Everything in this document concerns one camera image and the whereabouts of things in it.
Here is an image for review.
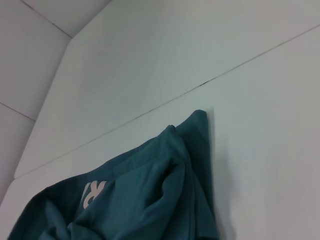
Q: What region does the teal blue shirt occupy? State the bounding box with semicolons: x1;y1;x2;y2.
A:
7;109;217;240

